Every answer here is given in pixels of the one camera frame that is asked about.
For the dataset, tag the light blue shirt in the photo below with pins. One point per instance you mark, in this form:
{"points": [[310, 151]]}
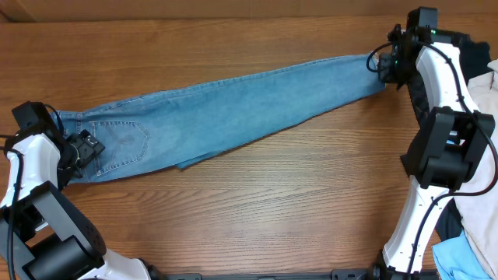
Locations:
{"points": [[455, 260]]}

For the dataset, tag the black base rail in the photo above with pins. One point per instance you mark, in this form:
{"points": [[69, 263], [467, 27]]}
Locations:
{"points": [[264, 276]]}

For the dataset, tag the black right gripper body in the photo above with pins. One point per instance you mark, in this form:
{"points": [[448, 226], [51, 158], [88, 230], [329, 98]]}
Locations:
{"points": [[395, 70]]}

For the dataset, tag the black patterned garment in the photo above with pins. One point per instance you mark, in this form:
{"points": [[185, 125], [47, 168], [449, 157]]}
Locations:
{"points": [[436, 80]]}

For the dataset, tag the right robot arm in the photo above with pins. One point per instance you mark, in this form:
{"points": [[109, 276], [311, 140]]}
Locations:
{"points": [[448, 147]]}

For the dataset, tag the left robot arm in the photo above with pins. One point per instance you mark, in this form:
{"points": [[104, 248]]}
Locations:
{"points": [[44, 236]]}

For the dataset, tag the light blue denim jeans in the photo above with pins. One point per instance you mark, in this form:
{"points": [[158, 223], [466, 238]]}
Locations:
{"points": [[181, 127]]}

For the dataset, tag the dark navy garment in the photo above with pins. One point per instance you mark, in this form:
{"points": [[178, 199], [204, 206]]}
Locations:
{"points": [[449, 223]]}

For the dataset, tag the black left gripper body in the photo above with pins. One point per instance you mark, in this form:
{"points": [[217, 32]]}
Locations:
{"points": [[79, 153]]}

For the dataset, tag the pale pink garment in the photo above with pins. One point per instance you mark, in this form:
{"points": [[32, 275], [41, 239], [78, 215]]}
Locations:
{"points": [[479, 214]]}

